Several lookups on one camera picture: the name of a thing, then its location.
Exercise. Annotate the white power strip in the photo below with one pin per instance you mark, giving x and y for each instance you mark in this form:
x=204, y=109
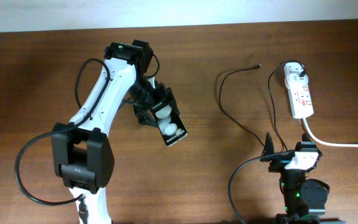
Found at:
x=300, y=98

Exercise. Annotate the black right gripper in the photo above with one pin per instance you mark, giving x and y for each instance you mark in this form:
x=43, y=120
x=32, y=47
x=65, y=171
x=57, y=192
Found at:
x=278, y=163

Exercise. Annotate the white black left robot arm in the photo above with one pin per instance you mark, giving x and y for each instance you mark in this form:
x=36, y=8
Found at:
x=82, y=154

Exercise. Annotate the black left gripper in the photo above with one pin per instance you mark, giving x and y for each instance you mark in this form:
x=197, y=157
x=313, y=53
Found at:
x=165, y=94

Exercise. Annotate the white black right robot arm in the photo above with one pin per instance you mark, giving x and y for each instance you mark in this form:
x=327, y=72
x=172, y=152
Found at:
x=304, y=198

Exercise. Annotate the white charger adapter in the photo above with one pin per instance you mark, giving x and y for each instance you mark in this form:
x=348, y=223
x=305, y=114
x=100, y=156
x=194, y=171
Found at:
x=295, y=80

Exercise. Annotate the black smartphone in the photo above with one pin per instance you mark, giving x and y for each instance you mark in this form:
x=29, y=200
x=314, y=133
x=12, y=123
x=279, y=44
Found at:
x=170, y=125

